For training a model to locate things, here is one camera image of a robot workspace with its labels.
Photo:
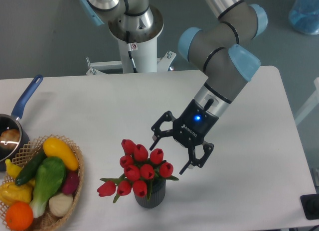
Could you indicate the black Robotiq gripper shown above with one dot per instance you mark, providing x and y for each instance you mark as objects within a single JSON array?
[{"x": 194, "y": 127}]

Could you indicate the red tulip bouquet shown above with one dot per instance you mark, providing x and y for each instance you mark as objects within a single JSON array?
[{"x": 140, "y": 169}]

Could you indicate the dark grey ribbed vase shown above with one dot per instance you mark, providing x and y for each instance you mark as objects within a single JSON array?
[{"x": 156, "y": 197}]

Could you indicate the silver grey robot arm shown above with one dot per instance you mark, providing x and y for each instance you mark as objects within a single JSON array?
[{"x": 218, "y": 53}]

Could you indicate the purple red radish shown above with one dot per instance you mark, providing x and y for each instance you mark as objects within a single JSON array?
[{"x": 71, "y": 183}]

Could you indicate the yellow squash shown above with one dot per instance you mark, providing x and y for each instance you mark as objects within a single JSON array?
[{"x": 55, "y": 147}]

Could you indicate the black device at table edge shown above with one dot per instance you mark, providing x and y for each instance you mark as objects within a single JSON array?
[{"x": 310, "y": 204}]

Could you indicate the green bok choy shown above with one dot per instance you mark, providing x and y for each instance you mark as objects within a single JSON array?
[{"x": 48, "y": 180}]

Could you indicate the white garlic bulb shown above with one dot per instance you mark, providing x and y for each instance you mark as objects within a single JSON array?
[{"x": 60, "y": 204}]

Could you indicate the dark green cucumber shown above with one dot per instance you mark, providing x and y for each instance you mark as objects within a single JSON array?
[{"x": 30, "y": 169}]

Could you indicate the woven wicker basket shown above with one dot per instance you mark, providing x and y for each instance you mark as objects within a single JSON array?
[{"x": 46, "y": 222}]

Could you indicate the browned bread in pan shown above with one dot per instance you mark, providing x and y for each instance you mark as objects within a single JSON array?
[{"x": 9, "y": 139}]

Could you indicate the yellow banana pepper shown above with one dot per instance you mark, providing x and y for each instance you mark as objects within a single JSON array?
[{"x": 12, "y": 169}]

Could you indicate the yellow gourd pumpkin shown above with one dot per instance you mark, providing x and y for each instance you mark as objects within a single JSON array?
[{"x": 10, "y": 193}]

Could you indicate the orange fruit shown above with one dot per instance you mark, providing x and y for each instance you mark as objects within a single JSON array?
[{"x": 19, "y": 216}]

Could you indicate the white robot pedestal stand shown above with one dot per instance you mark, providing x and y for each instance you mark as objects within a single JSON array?
[{"x": 135, "y": 58}]

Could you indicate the white frame leg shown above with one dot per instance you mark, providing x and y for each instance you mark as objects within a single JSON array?
[{"x": 308, "y": 105}]

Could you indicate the blue handled saucepan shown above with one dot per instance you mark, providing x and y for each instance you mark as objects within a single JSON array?
[{"x": 12, "y": 121}]

